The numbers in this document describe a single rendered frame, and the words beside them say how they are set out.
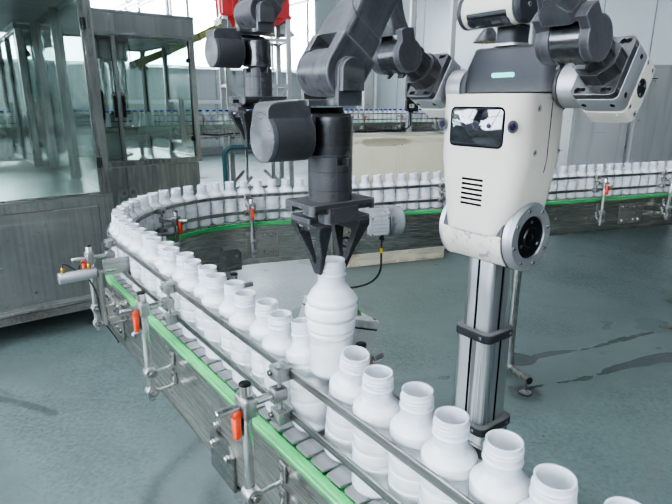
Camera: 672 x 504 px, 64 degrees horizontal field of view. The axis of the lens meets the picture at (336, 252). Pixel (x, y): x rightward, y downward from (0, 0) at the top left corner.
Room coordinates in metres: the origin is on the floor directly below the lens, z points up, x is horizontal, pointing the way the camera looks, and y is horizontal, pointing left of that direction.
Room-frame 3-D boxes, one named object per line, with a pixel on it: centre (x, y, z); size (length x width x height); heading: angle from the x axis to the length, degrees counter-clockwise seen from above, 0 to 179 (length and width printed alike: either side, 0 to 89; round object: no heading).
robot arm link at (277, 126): (0.66, 0.04, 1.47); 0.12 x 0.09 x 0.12; 126
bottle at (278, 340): (0.76, 0.09, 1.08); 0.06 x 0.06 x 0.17
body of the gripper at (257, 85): (1.12, 0.16, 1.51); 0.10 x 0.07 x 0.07; 127
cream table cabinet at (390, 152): (5.13, -0.46, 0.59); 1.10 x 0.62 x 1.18; 109
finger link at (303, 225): (0.68, 0.01, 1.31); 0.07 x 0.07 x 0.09; 37
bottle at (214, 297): (0.95, 0.23, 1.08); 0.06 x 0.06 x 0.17
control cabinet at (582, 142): (6.37, -2.89, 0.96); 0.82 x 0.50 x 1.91; 109
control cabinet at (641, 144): (6.66, -3.74, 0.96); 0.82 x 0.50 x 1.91; 109
